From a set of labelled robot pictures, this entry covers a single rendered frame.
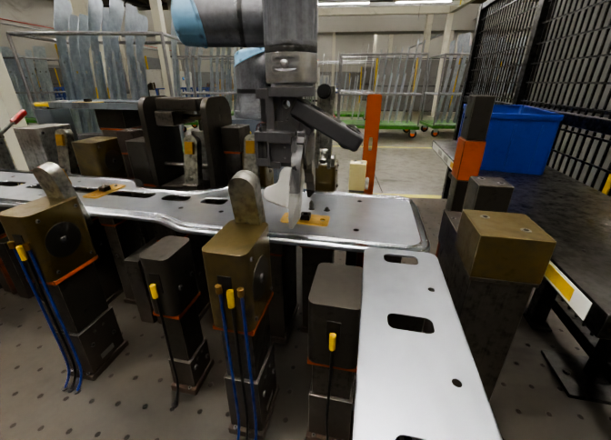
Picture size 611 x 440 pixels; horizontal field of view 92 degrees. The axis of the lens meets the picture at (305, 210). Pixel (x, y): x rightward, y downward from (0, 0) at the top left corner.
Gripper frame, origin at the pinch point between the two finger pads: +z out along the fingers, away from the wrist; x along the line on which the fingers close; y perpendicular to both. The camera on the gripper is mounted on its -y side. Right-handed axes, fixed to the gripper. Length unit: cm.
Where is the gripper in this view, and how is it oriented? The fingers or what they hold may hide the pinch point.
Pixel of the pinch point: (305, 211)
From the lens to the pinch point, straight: 51.4
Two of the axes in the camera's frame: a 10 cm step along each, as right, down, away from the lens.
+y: -9.8, -0.8, 1.9
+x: -2.1, 3.9, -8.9
